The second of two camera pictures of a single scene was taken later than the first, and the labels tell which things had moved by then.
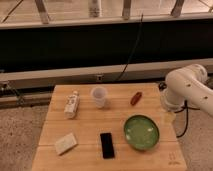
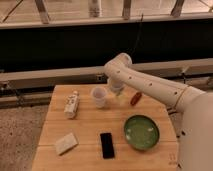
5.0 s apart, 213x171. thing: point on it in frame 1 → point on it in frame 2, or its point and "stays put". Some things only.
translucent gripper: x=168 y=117 → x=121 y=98
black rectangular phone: x=107 y=145 stays put
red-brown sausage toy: x=136 y=97 stays put
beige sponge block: x=65 y=143 stays put
